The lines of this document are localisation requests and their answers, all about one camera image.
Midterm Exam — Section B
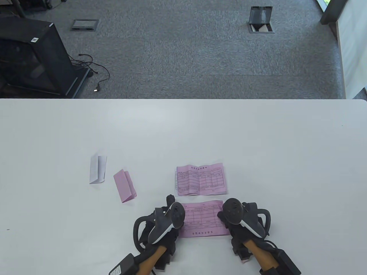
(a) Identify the person's left hand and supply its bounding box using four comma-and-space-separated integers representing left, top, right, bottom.
140, 195, 184, 256

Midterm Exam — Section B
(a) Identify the person's right hand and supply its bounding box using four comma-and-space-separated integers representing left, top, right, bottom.
217, 212, 272, 247

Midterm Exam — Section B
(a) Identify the pink paper invoice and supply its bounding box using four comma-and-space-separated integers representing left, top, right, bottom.
178, 200, 230, 238
113, 169, 137, 204
176, 163, 228, 196

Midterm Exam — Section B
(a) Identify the white paper invoice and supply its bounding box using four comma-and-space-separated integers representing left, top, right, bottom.
175, 171, 230, 197
89, 156, 108, 184

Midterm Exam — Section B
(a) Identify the person's right forearm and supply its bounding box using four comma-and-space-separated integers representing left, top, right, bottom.
244, 239, 280, 271

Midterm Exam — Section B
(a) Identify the person's left forearm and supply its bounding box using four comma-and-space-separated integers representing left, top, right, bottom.
138, 245, 167, 275

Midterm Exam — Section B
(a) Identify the black wrist pack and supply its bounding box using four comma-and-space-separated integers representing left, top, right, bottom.
275, 249, 302, 275
109, 253, 135, 275

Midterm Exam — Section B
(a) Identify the open grey floor socket box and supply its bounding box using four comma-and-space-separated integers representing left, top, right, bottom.
248, 6, 275, 34

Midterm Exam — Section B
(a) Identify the black cabinet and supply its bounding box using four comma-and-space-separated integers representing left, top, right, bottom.
0, 16, 90, 99

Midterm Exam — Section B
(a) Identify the white partition panel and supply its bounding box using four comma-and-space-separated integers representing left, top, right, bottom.
335, 0, 367, 99

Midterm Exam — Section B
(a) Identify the closed grey floor socket box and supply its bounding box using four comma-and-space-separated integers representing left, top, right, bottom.
71, 19, 100, 32

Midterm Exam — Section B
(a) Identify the dark grey pillar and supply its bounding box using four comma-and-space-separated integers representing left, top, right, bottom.
320, 0, 349, 25

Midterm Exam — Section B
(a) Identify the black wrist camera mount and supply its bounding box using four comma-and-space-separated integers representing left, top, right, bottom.
232, 242, 253, 264
155, 252, 173, 271

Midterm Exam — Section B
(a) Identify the black wrist pack cable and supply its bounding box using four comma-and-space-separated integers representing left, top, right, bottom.
266, 241, 285, 253

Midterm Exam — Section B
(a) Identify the black wrist strap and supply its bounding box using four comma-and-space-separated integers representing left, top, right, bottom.
259, 265, 283, 275

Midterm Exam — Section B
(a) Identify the black floor cable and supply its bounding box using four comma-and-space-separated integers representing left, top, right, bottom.
70, 53, 110, 93

